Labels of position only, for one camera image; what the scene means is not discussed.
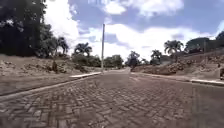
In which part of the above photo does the dry earth slope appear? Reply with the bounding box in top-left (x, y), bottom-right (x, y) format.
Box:
top-left (132, 49), bottom-right (224, 80)

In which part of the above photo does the row of trees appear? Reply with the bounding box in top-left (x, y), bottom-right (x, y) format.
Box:
top-left (71, 50), bottom-right (151, 70)

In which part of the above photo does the tall pale utility pole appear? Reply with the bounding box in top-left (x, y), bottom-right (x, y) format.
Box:
top-left (100, 23), bottom-right (106, 73)

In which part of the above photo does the pale concrete pavement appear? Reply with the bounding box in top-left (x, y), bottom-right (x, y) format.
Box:
top-left (0, 71), bottom-right (103, 98)

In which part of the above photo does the pale concrete kerb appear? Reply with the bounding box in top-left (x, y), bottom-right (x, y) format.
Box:
top-left (131, 71), bottom-right (224, 87)

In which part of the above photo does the red brick paved road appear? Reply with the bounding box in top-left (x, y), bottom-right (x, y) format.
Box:
top-left (0, 68), bottom-right (224, 128)

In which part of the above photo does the dry earth bank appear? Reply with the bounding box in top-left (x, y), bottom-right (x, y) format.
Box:
top-left (0, 53), bottom-right (102, 78)

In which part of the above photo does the group of dark trees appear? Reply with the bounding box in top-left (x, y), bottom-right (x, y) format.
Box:
top-left (0, 0), bottom-right (58, 59)

